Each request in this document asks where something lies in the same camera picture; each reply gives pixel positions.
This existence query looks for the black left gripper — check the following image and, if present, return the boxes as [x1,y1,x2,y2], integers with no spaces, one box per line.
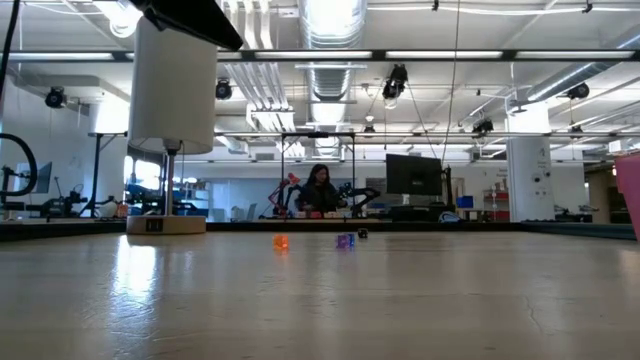
[129,0,245,51]

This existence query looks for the white shade wooden table lamp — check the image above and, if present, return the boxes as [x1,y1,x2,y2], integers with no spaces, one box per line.
[127,17,219,236]

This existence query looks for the person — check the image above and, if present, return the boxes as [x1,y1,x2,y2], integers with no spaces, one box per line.
[298,163,347,220]

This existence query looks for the small grey monitor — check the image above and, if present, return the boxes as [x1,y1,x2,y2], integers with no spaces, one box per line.
[14,161,54,195]

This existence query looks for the black monitor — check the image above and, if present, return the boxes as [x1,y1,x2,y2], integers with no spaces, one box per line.
[385,153,445,197]

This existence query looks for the black rig light bar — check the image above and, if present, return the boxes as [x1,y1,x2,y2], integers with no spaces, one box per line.
[0,48,640,63]

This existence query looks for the white building pillar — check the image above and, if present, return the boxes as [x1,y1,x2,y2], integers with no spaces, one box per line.
[506,102,554,223]

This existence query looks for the silver ceiling air duct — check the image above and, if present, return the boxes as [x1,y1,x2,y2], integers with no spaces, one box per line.
[298,0,369,101]

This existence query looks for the black background gantry frame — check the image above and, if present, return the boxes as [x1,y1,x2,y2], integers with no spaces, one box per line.
[279,131,357,221]

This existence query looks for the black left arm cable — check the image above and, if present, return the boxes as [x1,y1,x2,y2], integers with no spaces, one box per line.
[0,132,39,197]

